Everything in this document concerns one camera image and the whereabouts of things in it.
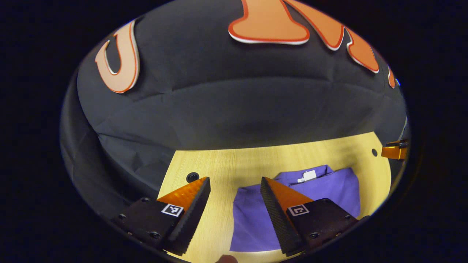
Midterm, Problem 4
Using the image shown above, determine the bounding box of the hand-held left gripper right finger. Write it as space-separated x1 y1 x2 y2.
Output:
260 177 362 257

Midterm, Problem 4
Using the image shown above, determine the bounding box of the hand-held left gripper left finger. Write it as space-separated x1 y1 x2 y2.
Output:
112 177 211 256

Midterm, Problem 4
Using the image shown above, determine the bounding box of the purple knit garment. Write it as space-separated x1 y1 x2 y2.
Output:
230 164 361 253

